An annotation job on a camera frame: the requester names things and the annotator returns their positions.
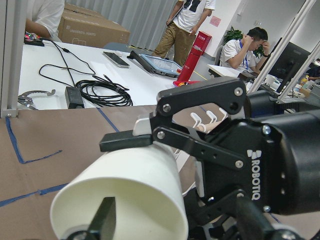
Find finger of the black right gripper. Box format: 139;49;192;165
99;117;153;152
67;197;117;240

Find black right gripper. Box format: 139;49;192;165
151;77;320;240

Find pale green ikea cup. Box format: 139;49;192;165
50;144;189;240

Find blue teach pendant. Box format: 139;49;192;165
127;50;182;78

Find smartphone on table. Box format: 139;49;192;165
102;51;130;68

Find black power adapter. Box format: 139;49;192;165
65;86;85;109

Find standing person khaki trousers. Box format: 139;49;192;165
152;0;216;67

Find seated man white shirt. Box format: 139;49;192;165
219;27;270;74

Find red fire extinguisher box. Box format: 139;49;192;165
173;31;212;87

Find cardboard box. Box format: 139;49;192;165
58;3;130;48

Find white wire cup rack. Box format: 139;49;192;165
173;107;229;196

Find coiled black cable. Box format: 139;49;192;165
75;74;134;108

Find green handled reach grabber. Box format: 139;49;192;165
17;89;56;111

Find aluminium frame post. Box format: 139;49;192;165
0;0;28;119

